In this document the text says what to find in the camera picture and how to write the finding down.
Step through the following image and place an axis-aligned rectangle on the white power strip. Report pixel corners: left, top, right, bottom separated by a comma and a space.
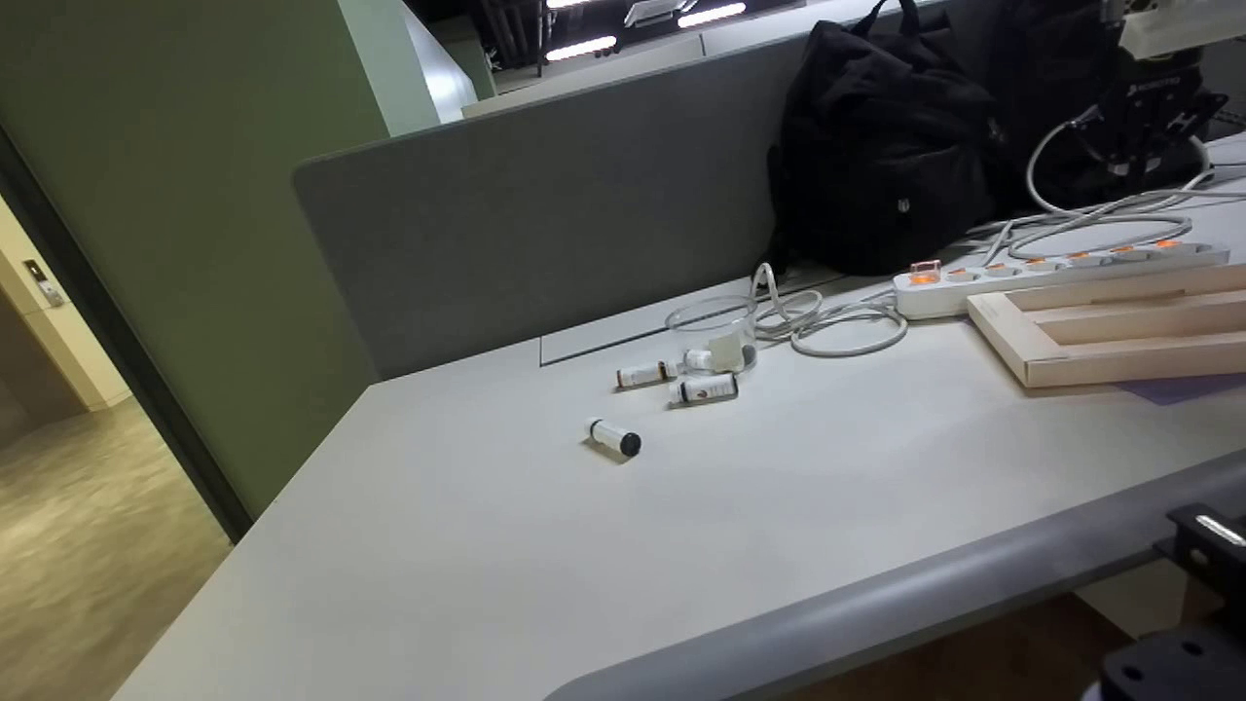
892, 240, 1229, 323

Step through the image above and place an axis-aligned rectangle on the light wooden tray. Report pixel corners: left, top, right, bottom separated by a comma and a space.
965, 264, 1246, 390

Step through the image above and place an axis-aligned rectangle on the grey desk divider panel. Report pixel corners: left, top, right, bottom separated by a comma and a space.
294, 40, 804, 376

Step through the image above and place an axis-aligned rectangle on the black backpack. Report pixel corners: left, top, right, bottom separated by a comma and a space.
767, 0, 996, 274

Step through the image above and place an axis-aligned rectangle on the purple paper sheet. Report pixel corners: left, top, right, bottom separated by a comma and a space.
1120, 373, 1246, 406

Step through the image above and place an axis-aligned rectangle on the white power strip cable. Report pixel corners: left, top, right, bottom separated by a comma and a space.
666, 259, 910, 362

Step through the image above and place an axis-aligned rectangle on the small white bottle on table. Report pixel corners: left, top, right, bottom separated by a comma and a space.
617, 362, 676, 394

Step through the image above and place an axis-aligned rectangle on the white bottle black cap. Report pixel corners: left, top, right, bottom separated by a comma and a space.
586, 418, 643, 459

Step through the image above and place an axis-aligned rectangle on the white cable bundle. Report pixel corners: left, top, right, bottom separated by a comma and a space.
965, 106, 1246, 274

